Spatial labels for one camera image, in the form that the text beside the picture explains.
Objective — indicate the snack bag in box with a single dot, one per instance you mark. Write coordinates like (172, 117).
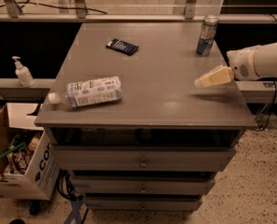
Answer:
(18, 161)

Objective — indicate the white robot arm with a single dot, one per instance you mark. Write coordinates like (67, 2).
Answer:
(265, 61)

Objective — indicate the grey drawer cabinet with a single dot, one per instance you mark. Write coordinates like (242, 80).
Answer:
(160, 106)

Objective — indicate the grey drawer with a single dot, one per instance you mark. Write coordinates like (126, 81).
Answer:
(147, 204)
(156, 159)
(142, 185)

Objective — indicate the top grey drawer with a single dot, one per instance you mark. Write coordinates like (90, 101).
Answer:
(156, 159)

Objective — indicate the clear plastic water bottle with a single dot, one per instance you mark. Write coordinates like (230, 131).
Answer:
(90, 92)

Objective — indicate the red bull can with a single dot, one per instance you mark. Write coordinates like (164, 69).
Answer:
(207, 35)

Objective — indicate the white pump dispenser bottle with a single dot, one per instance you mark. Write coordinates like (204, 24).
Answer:
(23, 73)

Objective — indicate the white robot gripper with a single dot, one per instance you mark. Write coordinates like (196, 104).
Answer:
(241, 63)

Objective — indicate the bottom grey drawer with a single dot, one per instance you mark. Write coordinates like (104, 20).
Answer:
(147, 204)

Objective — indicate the white cardboard box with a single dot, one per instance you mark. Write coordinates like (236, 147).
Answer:
(38, 181)

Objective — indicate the green stick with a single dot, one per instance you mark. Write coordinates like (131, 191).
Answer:
(15, 148)

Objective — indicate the metal railing frame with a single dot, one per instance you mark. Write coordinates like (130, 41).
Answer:
(228, 11)

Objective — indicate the dark blue snack packet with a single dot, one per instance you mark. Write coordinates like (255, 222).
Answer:
(122, 46)

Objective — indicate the middle grey drawer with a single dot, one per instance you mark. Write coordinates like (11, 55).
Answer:
(142, 185)

